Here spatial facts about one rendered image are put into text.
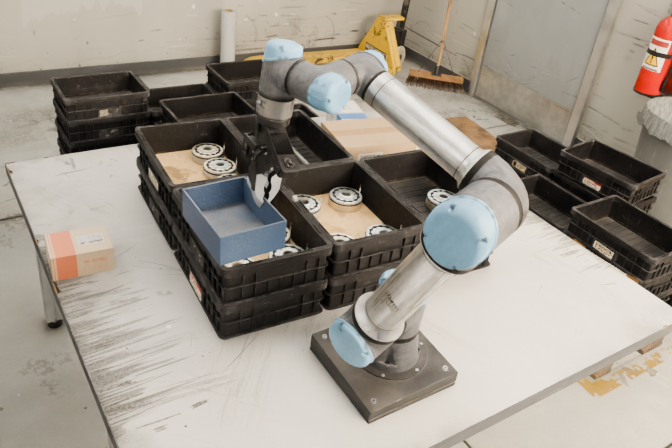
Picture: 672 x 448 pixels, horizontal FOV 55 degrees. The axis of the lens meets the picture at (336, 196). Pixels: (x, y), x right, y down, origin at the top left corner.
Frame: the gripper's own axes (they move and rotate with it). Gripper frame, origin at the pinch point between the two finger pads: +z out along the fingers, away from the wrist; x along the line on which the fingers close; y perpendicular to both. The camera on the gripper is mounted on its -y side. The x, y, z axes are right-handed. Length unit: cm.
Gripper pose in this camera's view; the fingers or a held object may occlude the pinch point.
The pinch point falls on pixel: (263, 203)
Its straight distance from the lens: 142.3
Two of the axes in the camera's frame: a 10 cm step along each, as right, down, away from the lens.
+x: -8.4, 1.0, -5.4
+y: -5.1, -4.9, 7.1
